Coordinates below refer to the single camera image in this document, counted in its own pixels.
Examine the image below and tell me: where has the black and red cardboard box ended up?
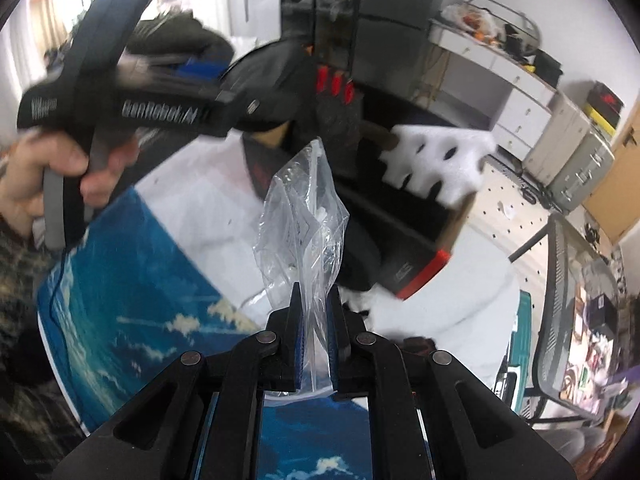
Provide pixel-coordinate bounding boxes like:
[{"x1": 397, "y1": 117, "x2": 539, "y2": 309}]
[{"x1": 242, "y1": 75, "x2": 478, "y2": 301}]

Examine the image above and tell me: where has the glass-top side table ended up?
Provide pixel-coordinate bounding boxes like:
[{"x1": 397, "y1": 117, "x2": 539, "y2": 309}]
[{"x1": 507, "y1": 212, "x2": 631, "y2": 423}]

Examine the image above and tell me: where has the silver suitcase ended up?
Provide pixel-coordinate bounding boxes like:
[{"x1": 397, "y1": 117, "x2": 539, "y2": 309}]
[{"x1": 550, "y1": 127, "x2": 616, "y2": 213}]

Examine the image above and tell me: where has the white foam packing insert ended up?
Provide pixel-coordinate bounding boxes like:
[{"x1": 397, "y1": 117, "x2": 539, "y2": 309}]
[{"x1": 377, "y1": 125, "x2": 498, "y2": 206}]

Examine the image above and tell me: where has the beige suitcase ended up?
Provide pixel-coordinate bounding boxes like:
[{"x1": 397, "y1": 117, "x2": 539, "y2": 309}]
[{"x1": 522, "y1": 92, "x2": 596, "y2": 186}]

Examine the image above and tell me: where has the clear plastic zip bag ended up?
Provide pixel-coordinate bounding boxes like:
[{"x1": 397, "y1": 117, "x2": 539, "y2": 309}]
[{"x1": 252, "y1": 137, "x2": 351, "y2": 406}]

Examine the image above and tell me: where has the blue sky-print desk mat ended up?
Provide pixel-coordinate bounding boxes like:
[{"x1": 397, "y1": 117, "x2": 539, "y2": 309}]
[{"x1": 37, "y1": 185, "x2": 381, "y2": 480}]

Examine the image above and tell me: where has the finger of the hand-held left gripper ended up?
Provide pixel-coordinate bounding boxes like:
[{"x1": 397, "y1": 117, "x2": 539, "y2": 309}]
[
  {"x1": 117, "y1": 52, "x2": 233, "y2": 90},
  {"x1": 220, "y1": 87, "x2": 301, "y2": 133}
]

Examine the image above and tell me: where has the plain black shoe box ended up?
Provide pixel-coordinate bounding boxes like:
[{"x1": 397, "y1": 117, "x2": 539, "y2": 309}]
[{"x1": 585, "y1": 105, "x2": 623, "y2": 125}]

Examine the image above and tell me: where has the black and red shoe box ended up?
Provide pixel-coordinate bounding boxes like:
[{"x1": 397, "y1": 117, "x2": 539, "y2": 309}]
[{"x1": 587, "y1": 80, "x2": 626, "y2": 111}]

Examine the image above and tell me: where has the dark rolled duvet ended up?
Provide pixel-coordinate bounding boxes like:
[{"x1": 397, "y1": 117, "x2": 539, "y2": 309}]
[{"x1": 122, "y1": 12, "x2": 236, "y2": 71}]

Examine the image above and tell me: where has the black box on dresser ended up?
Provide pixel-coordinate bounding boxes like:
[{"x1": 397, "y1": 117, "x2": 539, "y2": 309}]
[{"x1": 532, "y1": 50, "x2": 563, "y2": 86}]

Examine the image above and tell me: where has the plastic bag with fruit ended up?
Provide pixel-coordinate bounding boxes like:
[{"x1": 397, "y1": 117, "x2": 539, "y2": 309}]
[{"x1": 442, "y1": 2, "x2": 501, "y2": 33}]

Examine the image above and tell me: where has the person's left forearm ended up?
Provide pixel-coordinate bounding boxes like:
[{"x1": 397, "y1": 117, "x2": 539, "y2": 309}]
[{"x1": 0, "y1": 210, "x2": 86, "y2": 461}]

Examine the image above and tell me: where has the green mat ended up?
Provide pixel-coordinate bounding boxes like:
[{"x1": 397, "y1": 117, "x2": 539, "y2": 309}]
[{"x1": 505, "y1": 290, "x2": 533, "y2": 411}]

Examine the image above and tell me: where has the curved metal frame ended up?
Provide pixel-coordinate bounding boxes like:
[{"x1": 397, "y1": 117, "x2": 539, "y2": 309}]
[{"x1": 467, "y1": 0, "x2": 543, "y2": 56}]

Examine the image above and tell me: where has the person's left hand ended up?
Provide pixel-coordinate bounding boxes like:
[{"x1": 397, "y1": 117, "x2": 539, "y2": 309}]
[{"x1": 0, "y1": 130, "x2": 141, "y2": 238}]

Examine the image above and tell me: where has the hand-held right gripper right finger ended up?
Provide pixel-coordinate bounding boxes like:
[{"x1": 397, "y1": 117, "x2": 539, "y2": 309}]
[{"x1": 325, "y1": 285, "x2": 571, "y2": 480}]

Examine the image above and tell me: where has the grey refrigerator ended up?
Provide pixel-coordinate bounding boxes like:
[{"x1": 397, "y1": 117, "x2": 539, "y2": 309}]
[{"x1": 352, "y1": 0, "x2": 451, "y2": 88}]

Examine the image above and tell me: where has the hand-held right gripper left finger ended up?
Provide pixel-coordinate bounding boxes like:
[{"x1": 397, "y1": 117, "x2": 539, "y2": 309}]
[{"x1": 55, "y1": 282, "x2": 306, "y2": 480}]

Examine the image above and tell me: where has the white dresser with drawers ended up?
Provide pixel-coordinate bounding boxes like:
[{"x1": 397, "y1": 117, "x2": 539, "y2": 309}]
[{"x1": 427, "y1": 17, "x2": 558, "y2": 161}]

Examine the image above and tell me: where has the wooden door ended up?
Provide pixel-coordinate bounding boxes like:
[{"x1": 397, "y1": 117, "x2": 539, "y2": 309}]
[{"x1": 582, "y1": 105, "x2": 640, "y2": 246}]

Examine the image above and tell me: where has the small black open box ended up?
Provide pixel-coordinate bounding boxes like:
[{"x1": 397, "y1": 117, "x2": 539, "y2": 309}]
[{"x1": 585, "y1": 292, "x2": 618, "y2": 336}]

